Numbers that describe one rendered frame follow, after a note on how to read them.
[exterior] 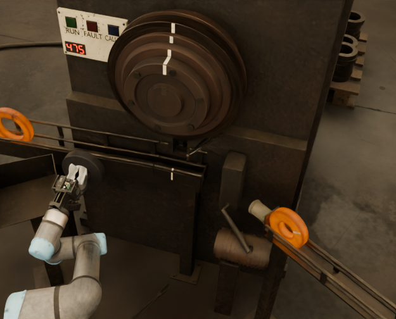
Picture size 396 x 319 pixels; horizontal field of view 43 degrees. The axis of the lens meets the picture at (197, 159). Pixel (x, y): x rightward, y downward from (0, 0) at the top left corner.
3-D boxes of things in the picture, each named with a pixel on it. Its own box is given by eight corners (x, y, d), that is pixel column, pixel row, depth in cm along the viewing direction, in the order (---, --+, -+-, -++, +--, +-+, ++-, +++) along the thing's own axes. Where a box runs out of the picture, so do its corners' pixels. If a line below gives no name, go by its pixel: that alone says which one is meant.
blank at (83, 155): (61, 147, 177) (56, 152, 174) (101, 152, 173) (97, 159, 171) (70, 178, 187) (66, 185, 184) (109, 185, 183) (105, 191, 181)
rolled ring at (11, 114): (-19, 112, 208) (-14, 107, 210) (4, 146, 219) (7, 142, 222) (16, 110, 201) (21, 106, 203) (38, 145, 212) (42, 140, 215)
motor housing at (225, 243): (213, 288, 240) (221, 219, 202) (258, 301, 236) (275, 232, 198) (206, 312, 231) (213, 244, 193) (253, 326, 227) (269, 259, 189)
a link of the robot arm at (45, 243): (30, 257, 163) (23, 249, 155) (44, 226, 168) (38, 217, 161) (52, 264, 162) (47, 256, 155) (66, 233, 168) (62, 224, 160)
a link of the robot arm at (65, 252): (76, 263, 174) (71, 253, 165) (43, 268, 173) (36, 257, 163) (75, 242, 178) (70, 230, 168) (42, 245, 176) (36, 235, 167)
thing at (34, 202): (21, 271, 242) (-18, 167, 192) (76, 257, 249) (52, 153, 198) (25, 307, 229) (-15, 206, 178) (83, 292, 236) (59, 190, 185)
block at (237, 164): (223, 189, 210) (229, 147, 193) (242, 193, 209) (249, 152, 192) (217, 208, 203) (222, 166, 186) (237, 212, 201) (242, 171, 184)
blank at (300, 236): (282, 240, 188) (276, 245, 186) (269, 204, 184) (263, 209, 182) (314, 247, 175) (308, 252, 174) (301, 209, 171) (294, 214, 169)
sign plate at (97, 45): (66, 50, 190) (59, 6, 177) (131, 63, 185) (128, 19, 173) (63, 54, 188) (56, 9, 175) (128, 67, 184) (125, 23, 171)
